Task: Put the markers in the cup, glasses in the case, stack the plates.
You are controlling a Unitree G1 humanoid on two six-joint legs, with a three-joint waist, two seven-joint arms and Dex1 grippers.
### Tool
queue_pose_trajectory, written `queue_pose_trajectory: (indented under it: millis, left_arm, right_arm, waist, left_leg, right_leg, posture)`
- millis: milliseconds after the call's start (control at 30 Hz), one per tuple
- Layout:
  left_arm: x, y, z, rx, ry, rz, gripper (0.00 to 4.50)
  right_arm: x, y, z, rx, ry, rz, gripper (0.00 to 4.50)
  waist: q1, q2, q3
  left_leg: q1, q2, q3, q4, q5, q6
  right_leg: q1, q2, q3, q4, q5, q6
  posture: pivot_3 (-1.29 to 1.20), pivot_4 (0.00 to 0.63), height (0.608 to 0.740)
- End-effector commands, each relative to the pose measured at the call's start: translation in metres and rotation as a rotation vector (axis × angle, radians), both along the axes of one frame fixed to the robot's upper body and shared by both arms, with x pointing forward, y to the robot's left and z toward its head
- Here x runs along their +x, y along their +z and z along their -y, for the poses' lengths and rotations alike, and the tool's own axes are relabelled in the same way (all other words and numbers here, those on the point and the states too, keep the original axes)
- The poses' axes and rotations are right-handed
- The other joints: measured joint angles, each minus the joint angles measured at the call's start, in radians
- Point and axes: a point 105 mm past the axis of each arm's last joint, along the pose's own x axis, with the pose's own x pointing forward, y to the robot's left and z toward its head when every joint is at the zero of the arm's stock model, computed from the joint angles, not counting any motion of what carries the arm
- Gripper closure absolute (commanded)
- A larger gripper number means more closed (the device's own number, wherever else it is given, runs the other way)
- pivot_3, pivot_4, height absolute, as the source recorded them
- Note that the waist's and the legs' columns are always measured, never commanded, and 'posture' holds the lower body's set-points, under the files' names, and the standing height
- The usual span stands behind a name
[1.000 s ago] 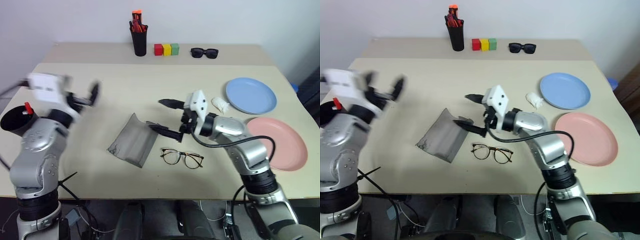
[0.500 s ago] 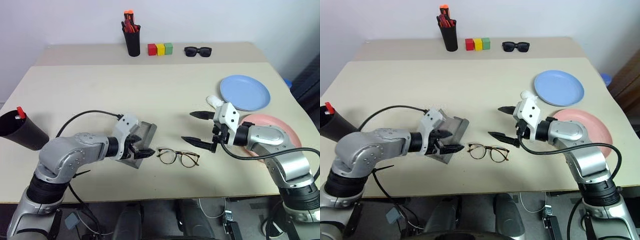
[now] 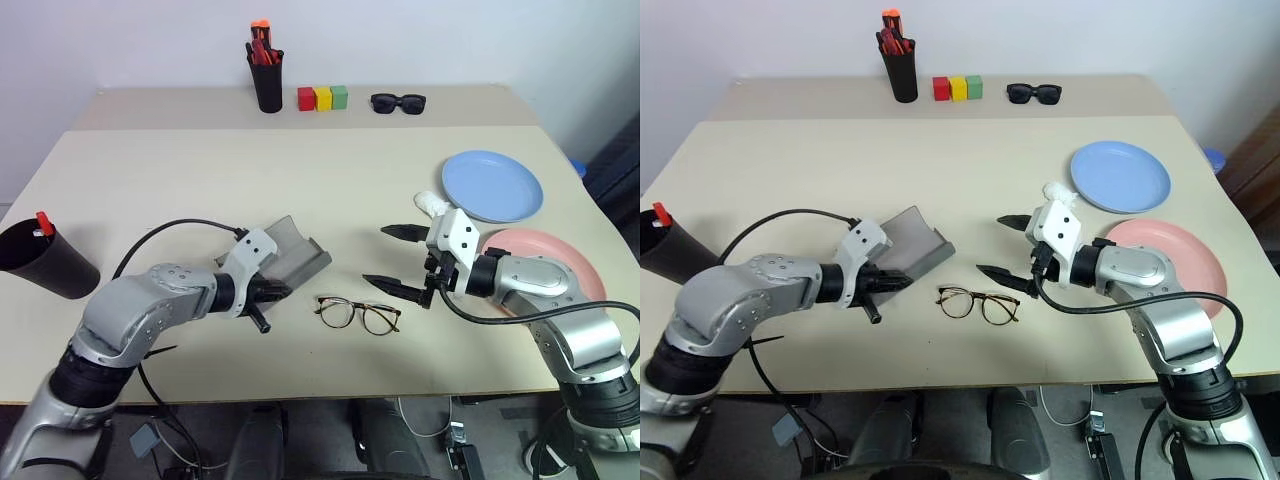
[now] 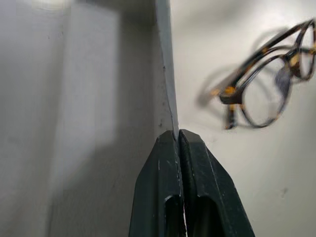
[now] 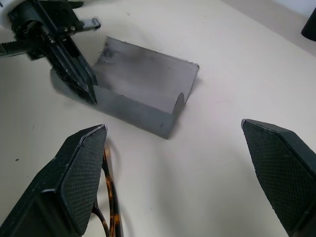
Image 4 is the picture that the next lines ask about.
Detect tortoiseshell glasses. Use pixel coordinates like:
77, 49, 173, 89
211, 18, 316, 130

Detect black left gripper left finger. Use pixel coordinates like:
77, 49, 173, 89
128, 130, 185, 237

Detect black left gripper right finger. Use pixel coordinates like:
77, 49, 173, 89
178, 129, 256, 237

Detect white box lid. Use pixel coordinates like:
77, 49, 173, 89
0, 0, 180, 237

